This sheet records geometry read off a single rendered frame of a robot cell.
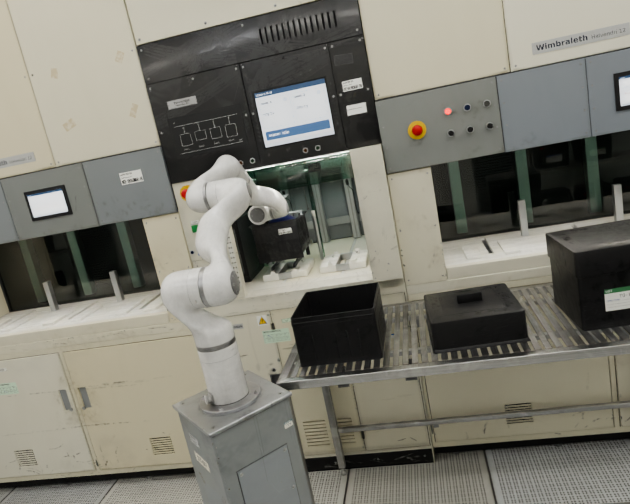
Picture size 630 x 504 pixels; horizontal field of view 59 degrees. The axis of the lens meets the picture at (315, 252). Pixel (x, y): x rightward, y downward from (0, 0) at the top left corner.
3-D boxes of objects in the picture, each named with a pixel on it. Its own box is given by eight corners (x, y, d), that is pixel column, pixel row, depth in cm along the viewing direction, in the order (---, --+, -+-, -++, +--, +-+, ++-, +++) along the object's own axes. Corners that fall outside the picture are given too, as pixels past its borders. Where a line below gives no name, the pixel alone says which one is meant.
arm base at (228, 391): (216, 422, 158) (200, 363, 153) (190, 402, 173) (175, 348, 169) (271, 394, 168) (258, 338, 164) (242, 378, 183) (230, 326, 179)
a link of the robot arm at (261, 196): (266, 164, 207) (290, 201, 234) (226, 172, 211) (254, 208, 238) (267, 184, 204) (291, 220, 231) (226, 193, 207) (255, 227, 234)
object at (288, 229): (257, 273, 254) (242, 205, 247) (268, 261, 273) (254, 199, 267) (309, 265, 249) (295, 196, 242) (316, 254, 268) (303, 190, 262)
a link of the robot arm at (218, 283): (191, 318, 164) (243, 311, 161) (173, 295, 155) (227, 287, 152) (215, 199, 196) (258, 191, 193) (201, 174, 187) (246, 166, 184)
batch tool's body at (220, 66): (243, 483, 255) (129, 45, 212) (285, 384, 345) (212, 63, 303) (435, 469, 237) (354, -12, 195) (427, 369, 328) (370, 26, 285)
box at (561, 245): (582, 332, 166) (574, 253, 161) (551, 301, 194) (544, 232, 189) (683, 318, 163) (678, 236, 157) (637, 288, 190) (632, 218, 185)
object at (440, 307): (433, 354, 172) (427, 315, 169) (425, 320, 201) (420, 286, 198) (531, 341, 168) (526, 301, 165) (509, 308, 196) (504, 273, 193)
